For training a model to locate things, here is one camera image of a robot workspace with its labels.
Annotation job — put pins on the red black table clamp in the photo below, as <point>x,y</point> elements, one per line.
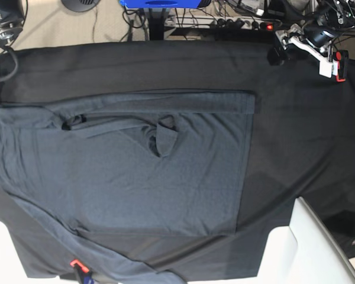
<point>341,57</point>

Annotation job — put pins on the dark grey T-shirt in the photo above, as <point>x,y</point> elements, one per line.
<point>159,164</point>

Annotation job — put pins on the round black stand base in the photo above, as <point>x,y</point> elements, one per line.
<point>80,5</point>

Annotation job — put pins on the power strip on floor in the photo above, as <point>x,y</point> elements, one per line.
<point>245,23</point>

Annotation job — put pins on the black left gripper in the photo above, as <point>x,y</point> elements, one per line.
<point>315,40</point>

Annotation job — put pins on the red blue front clamp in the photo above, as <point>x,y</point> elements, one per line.
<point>82,273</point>

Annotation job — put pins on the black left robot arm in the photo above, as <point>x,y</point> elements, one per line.
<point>338,16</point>

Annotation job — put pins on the blue plastic bin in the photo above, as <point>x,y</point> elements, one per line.
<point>165,3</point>

